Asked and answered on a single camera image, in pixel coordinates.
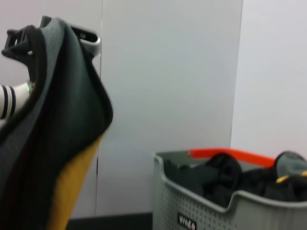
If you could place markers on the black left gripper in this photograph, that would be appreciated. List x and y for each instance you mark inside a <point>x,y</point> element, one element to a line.
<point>30,69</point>

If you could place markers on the yellow grey towel black trim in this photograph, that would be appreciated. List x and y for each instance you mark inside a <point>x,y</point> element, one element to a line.
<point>60,107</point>

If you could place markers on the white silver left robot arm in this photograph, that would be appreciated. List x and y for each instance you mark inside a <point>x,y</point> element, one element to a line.
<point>9,98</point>

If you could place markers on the grey perforated storage box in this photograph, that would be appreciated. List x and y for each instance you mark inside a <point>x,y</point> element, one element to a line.
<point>192,196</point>

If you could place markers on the dark grey towel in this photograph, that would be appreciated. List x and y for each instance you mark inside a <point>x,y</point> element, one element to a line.
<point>290,172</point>
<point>223,177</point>

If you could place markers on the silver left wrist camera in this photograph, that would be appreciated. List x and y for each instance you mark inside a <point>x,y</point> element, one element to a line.
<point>90,39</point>

